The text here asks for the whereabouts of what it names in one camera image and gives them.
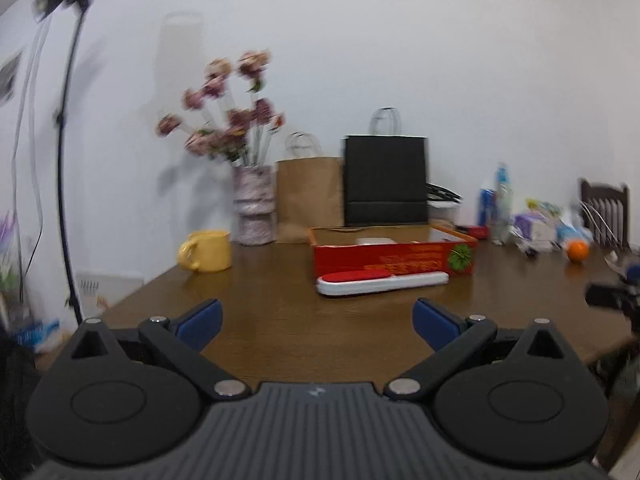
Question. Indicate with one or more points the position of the clear lidded food container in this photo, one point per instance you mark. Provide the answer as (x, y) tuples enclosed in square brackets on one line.
[(442, 207)]

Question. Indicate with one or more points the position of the black paper bag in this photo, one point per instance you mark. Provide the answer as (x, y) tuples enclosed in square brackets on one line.
[(385, 180)]

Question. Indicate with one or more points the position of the blue can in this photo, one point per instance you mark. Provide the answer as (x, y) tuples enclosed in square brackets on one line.
[(486, 205)]

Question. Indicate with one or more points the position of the dark wooden chair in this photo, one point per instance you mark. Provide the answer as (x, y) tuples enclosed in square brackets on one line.
[(605, 205)]

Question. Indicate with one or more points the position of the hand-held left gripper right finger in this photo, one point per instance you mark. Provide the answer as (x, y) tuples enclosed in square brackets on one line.
[(435, 325)]

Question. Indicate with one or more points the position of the black tripod stand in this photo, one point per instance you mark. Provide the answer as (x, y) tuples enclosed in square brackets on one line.
[(62, 185)]

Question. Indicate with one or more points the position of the small red box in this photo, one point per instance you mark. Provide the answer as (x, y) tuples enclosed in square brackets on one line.
[(477, 231)]

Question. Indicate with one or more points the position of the dried pink flowers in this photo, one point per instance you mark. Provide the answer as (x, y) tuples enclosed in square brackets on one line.
[(225, 120)]

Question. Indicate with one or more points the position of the red cardboard box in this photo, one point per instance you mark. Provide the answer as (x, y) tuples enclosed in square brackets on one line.
[(390, 257)]

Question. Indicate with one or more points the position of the blue white packet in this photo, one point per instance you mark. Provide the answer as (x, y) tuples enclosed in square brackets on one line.
[(37, 334)]

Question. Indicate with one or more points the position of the orange fruit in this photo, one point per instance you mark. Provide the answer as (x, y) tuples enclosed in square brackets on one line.
[(578, 251)]

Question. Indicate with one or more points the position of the speckled purple vase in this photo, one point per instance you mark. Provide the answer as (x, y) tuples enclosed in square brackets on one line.
[(255, 205)]

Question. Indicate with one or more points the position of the clear plastic water bottle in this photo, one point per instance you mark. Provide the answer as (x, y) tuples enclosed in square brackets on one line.
[(502, 205)]

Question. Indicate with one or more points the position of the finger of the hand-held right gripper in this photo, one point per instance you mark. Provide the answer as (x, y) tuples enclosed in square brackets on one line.
[(605, 296)]

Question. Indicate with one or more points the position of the white wall vent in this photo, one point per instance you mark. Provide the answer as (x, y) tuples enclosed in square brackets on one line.
[(107, 285)]

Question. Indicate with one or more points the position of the purple white package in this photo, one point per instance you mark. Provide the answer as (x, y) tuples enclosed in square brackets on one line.
[(535, 227)]

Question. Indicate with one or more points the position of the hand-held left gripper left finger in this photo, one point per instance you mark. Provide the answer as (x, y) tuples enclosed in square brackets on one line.
[(202, 322)]

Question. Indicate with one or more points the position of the brown paper bag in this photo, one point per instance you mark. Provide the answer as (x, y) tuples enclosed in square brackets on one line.
[(310, 195)]

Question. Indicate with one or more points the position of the purple plant decoration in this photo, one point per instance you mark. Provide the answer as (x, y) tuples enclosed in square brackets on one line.
[(7, 255)]

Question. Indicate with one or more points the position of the yellow mug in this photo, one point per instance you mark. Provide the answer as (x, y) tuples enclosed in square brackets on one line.
[(210, 252)]

